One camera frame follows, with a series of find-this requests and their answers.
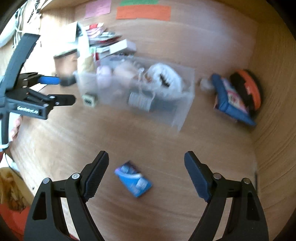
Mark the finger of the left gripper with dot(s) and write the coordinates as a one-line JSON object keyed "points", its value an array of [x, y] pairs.
{"points": [[39, 100], [33, 78]]}

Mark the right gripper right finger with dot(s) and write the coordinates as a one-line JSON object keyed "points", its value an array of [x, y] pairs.
{"points": [[246, 220]]}

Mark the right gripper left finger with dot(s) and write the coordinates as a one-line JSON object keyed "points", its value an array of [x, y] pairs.
{"points": [[46, 220]]}

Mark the frosted pink candle jar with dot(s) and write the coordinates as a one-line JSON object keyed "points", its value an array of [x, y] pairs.
{"points": [[126, 73]]}

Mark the blue razor blade box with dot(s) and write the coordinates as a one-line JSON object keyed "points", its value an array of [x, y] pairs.
{"points": [[133, 180]]}

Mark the white drawstring pouch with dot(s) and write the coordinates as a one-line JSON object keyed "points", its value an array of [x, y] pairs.
{"points": [[164, 80]]}

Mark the person hand on handle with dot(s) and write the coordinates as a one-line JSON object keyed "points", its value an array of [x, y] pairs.
{"points": [[14, 125]]}

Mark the gold paper cup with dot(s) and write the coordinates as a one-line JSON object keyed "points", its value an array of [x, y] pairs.
{"points": [[86, 64]]}

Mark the pink round case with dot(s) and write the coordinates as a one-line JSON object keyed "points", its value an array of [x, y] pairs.
{"points": [[103, 76]]}

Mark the stack of books and packets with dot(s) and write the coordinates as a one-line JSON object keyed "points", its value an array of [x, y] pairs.
{"points": [[100, 37]]}

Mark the small white box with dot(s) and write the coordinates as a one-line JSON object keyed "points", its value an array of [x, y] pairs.
{"points": [[125, 46]]}

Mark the pink sticky note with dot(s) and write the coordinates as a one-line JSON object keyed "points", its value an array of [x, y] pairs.
{"points": [[97, 8]]}

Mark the clear plastic storage bin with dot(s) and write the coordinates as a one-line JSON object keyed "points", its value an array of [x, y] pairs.
{"points": [[140, 98]]}

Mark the blue patchwork pouch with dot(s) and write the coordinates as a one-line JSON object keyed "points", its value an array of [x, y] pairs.
{"points": [[229, 101]]}

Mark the green sticky note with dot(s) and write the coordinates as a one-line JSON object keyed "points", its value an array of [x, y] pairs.
{"points": [[138, 2]]}

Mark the black orange round case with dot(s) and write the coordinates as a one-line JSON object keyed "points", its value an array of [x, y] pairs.
{"points": [[248, 87]]}

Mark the orange sticky note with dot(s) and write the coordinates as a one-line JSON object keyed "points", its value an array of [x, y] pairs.
{"points": [[144, 11]]}

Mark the white fluffy ball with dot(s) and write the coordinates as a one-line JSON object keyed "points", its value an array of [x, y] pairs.
{"points": [[206, 85]]}

